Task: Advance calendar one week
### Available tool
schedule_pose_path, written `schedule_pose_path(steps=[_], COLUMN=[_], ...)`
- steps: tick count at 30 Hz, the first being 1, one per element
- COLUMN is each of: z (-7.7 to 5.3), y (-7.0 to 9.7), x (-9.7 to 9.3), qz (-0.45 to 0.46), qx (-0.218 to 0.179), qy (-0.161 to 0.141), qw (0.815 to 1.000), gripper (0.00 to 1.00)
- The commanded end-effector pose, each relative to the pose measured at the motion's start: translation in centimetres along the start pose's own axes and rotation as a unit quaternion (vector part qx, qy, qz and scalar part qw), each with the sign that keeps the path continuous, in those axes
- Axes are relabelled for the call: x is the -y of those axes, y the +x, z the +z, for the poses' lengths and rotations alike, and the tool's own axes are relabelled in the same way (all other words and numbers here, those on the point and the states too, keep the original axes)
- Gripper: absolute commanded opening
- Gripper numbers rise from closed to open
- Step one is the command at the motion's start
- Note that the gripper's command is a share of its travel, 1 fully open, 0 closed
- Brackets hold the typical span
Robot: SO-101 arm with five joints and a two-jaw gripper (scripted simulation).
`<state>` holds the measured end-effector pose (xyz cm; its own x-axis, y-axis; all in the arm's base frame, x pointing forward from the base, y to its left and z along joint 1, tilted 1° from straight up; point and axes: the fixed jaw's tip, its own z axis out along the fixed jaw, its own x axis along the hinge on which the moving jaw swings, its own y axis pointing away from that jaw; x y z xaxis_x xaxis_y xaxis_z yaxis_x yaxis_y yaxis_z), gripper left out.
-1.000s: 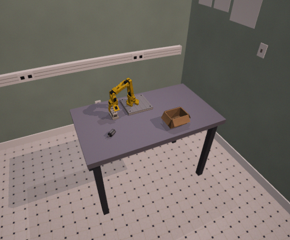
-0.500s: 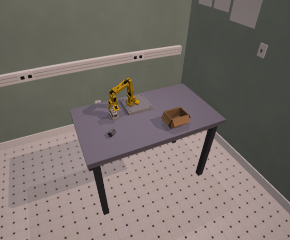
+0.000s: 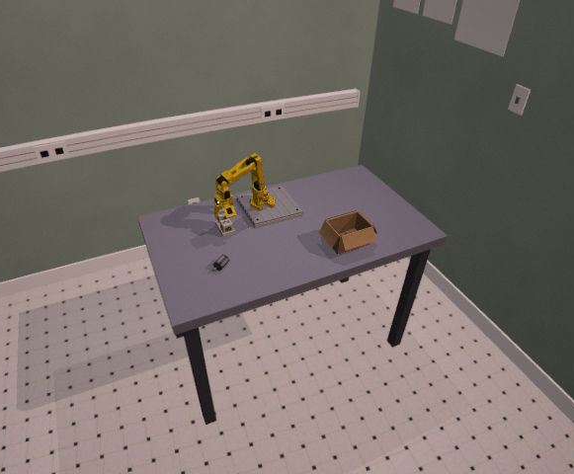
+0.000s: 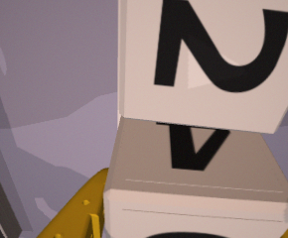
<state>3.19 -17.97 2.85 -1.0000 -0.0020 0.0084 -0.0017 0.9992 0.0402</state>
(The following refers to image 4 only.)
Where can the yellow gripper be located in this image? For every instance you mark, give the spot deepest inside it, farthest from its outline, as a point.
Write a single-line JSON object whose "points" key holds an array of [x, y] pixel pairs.
{"points": [[83, 215]]}

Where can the beige cube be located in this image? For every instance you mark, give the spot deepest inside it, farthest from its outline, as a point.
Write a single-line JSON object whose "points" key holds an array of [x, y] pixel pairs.
{"points": [[219, 64], [178, 181]]}

